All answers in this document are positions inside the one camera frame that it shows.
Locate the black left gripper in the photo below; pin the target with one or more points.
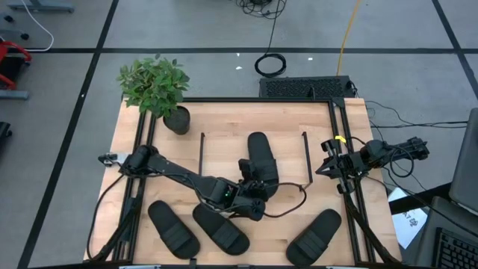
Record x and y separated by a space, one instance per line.
257 190

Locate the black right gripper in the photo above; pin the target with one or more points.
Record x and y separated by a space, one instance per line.
347 164

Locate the black rubber slide sandal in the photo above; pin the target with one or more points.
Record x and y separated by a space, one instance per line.
311 239
173 231
224 235
261 147

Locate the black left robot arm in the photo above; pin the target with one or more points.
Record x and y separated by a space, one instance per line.
179 173

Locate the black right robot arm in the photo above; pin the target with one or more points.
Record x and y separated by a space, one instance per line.
377 153

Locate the yellow tape tag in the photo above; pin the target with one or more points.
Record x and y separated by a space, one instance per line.
340 138

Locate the black desk leg bar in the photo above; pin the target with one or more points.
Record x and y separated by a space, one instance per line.
411 201

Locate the black perforated computer case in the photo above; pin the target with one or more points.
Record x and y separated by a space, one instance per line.
306 86

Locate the white paper sheet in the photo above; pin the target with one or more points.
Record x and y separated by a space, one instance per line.
409 224

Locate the dark grey side desk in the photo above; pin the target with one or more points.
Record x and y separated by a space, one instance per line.
440 216

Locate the green potted plant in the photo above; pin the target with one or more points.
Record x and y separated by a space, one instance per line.
155 84

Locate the grey monitor back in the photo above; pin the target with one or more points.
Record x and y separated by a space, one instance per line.
467 164

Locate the black keyboard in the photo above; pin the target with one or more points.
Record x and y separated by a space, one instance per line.
457 252

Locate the black chair part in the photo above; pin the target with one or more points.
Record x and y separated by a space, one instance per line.
3 130

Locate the black caster wheel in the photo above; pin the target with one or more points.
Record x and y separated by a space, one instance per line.
25 36
9 18

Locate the red and black cart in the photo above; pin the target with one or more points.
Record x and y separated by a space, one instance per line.
9 67

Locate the grey desk foot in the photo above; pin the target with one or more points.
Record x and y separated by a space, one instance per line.
41 6

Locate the wooden shelf with black frame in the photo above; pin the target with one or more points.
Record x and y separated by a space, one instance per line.
224 157

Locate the black aluminium table frame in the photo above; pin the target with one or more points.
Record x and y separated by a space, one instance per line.
261 99

